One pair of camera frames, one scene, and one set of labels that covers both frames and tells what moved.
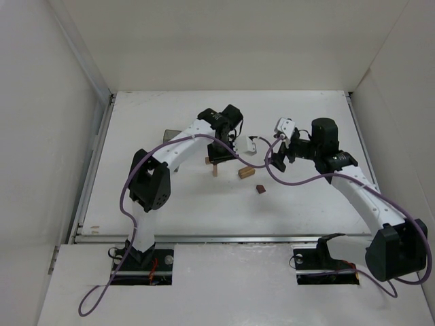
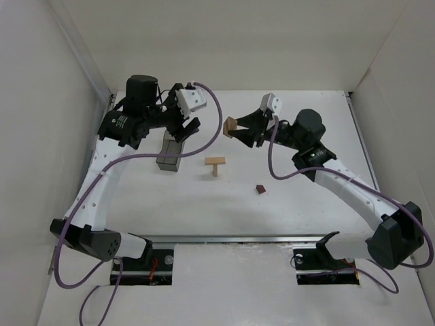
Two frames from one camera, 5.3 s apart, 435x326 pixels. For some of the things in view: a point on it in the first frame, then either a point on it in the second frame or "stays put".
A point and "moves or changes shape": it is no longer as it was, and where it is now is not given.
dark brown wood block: (260, 189) stays put
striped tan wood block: (245, 172) moves or changes shape
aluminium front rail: (98, 239) stays put
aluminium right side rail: (363, 140) stays put
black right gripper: (287, 153) -> (262, 125)
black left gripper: (220, 153) -> (177, 121)
